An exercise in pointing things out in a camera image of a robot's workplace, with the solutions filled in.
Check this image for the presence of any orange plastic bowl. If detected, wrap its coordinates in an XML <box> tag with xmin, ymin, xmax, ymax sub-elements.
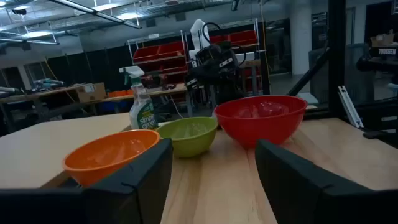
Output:
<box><xmin>62</xmin><ymin>129</ymin><xmax>161</xmax><ymax>188</ymax></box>

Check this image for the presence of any Simple Green spray bottle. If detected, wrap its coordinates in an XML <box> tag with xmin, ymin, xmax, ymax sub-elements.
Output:
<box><xmin>119</xmin><ymin>65</ymin><xmax>160</xmax><ymax>131</ymax></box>

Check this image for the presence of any black aluminium table frame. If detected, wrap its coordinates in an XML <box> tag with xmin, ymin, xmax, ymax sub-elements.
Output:
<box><xmin>287</xmin><ymin>0</ymin><xmax>398</xmax><ymax>139</ymax></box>

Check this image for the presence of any white round column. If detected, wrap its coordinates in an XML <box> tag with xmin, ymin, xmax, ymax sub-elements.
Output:
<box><xmin>289</xmin><ymin>0</ymin><xmax>313</xmax><ymax>76</ymax></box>

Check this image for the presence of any thin white cable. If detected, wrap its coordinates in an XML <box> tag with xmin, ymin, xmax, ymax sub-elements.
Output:
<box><xmin>169</xmin><ymin>94</ymin><xmax>185</xmax><ymax>119</ymax></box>

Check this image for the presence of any green plastic bowl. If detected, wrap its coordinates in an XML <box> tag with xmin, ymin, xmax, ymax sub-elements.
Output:
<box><xmin>156</xmin><ymin>116</ymin><xmax>219</xmax><ymax>159</ymax></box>

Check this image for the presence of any teal grey tool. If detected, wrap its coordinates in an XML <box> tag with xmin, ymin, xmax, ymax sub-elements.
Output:
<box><xmin>32</xmin><ymin>78</ymin><xmax>65</xmax><ymax>91</ymax></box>

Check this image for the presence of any silver aluminium extrusion bar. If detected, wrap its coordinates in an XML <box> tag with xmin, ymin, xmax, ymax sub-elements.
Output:
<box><xmin>338</xmin><ymin>85</ymin><xmax>365</xmax><ymax>129</ymax></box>

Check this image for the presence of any long linear ceiling lamp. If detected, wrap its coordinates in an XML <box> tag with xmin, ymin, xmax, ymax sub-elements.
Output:
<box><xmin>49</xmin><ymin>0</ymin><xmax>143</xmax><ymax>30</ymax></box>

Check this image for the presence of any cardboard box with label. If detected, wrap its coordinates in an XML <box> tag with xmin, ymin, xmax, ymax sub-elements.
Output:
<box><xmin>76</xmin><ymin>82</ymin><xmax>108</xmax><ymax>104</ymax></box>

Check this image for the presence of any long wooden workbench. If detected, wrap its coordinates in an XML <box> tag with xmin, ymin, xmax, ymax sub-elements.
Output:
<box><xmin>0</xmin><ymin>82</ymin><xmax>188</xmax><ymax>108</ymax></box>

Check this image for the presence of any metal rack with red bins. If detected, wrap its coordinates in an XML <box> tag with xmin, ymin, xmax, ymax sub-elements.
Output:
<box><xmin>208</xmin><ymin>17</ymin><xmax>266</xmax><ymax>96</ymax></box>
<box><xmin>126</xmin><ymin>30</ymin><xmax>190</xmax><ymax>86</ymax></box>

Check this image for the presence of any light wooden desk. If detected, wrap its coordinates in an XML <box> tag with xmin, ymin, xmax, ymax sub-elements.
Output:
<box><xmin>0</xmin><ymin>112</ymin><xmax>132</xmax><ymax>190</ymax></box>

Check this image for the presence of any stack of coloured bowls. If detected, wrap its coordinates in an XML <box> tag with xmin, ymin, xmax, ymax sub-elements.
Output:
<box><xmin>213</xmin><ymin>95</ymin><xmax>309</xmax><ymax>150</ymax></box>

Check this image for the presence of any small plain cardboard box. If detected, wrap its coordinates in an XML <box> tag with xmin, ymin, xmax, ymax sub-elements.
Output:
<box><xmin>369</xmin><ymin>32</ymin><xmax>396</xmax><ymax>48</ymax></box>

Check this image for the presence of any black Trossen-labelled device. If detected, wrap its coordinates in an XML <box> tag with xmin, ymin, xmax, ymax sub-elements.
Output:
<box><xmin>355</xmin><ymin>45</ymin><xmax>398</xmax><ymax>77</ymax></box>

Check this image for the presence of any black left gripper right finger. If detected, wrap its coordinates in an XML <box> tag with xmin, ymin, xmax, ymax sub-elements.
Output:
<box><xmin>254</xmin><ymin>139</ymin><xmax>398</xmax><ymax>224</ymax></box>

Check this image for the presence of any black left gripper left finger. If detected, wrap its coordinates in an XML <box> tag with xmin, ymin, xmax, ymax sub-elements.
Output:
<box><xmin>0</xmin><ymin>138</ymin><xmax>174</xmax><ymax>224</ymax></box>

